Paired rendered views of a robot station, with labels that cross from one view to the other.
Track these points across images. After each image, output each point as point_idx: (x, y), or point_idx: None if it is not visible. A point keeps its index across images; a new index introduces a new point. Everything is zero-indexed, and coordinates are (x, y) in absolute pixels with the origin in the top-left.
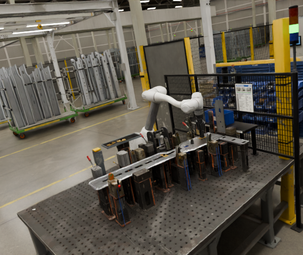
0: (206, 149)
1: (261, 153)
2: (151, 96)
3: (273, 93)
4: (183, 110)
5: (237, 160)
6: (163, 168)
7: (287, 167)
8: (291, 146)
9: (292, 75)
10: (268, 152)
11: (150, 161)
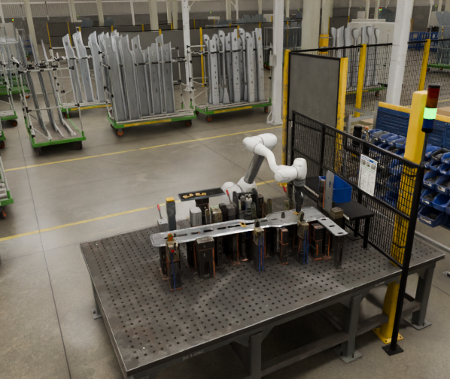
0: None
1: (374, 248)
2: (251, 147)
3: (396, 182)
4: (275, 178)
5: None
6: (237, 239)
7: (390, 276)
8: None
9: (418, 168)
10: (378, 250)
11: None
